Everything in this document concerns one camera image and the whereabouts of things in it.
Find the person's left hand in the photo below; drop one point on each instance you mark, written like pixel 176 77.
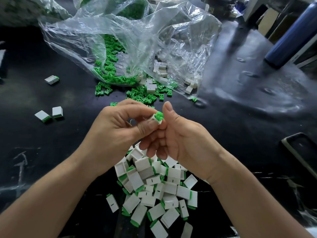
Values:
pixel 114 136

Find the person's right hand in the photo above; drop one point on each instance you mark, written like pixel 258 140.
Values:
pixel 190 141

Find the green plastic part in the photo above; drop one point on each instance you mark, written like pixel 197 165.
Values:
pixel 159 116

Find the assembled white-green part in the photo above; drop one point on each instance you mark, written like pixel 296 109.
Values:
pixel 57 112
pixel 42 116
pixel 51 79
pixel 112 202

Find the pile of assembled white-green pieces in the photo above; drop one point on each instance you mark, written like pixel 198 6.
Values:
pixel 156 193

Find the pile of green clips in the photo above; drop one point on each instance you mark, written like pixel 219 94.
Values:
pixel 111 64

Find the heap of white caps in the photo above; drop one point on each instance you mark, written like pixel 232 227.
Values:
pixel 161 71

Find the person's left forearm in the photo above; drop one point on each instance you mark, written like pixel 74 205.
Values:
pixel 44 203

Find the person's right forearm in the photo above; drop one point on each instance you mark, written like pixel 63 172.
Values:
pixel 262 205

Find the clear plastic bag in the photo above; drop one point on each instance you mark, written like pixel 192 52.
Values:
pixel 190 34

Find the black smartphone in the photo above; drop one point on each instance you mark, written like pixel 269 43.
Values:
pixel 301 155

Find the plastic bag full of green pieces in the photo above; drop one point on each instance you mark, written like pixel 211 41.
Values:
pixel 133 7

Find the white paper sheet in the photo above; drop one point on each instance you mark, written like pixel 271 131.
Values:
pixel 2 58

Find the brown cardboard box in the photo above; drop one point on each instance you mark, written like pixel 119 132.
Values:
pixel 269 21

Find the blue cylinder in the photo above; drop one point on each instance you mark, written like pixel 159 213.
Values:
pixel 293 37

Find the large bag of assembled pieces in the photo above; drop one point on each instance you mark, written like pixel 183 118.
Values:
pixel 27 10

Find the white metal frame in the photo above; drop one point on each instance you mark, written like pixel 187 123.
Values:
pixel 256 5

